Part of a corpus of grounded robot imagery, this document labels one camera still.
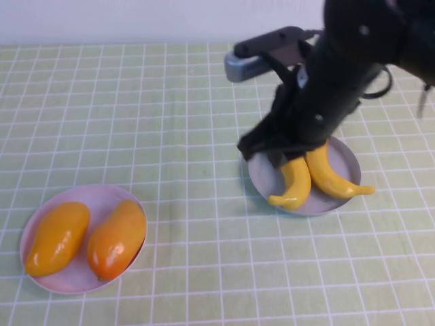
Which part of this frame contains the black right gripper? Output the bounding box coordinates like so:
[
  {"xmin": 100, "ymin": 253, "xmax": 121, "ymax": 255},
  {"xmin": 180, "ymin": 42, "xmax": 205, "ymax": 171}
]
[{"xmin": 237, "ymin": 43, "xmax": 382, "ymax": 170}]

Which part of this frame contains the short curved yellow banana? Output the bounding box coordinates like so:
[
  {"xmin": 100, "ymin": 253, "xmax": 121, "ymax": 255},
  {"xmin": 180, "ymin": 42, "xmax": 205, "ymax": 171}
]
[{"xmin": 267, "ymin": 156, "xmax": 312, "ymax": 211}]

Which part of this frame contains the long yellow banana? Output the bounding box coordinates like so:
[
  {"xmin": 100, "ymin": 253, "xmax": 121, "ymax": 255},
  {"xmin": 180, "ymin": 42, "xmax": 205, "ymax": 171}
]
[{"xmin": 304, "ymin": 141, "xmax": 377, "ymax": 201}]

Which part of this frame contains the orange tinged mango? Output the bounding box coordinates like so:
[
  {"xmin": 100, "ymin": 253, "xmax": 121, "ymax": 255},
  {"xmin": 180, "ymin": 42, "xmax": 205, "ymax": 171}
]
[{"xmin": 87, "ymin": 199, "xmax": 147, "ymax": 282}]

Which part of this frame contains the plain yellow mango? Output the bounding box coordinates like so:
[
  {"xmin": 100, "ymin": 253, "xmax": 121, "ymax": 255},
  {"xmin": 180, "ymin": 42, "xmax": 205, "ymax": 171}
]
[{"xmin": 24, "ymin": 201, "xmax": 92, "ymax": 278}]

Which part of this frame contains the grey round plate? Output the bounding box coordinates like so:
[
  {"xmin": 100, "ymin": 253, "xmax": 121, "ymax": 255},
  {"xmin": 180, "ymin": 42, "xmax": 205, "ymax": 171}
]
[{"xmin": 239, "ymin": 135, "xmax": 362, "ymax": 217}]

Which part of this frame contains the pink round plate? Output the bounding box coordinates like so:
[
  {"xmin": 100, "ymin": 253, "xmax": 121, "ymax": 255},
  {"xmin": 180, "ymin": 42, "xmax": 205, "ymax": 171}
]
[{"xmin": 19, "ymin": 183, "xmax": 148, "ymax": 295}]

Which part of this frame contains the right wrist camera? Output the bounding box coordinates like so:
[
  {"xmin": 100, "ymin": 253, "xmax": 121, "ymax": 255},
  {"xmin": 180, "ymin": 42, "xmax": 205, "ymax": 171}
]
[{"xmin": 223, "ymin": 26, "xmax": 315, "ymax": 82}]

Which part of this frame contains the black cable tie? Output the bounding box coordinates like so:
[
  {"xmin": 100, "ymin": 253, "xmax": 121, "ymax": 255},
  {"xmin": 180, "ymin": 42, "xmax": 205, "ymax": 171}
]
[{"xmin": 416, "ymin": 84, "xmax": 432, "ymax": 120}]

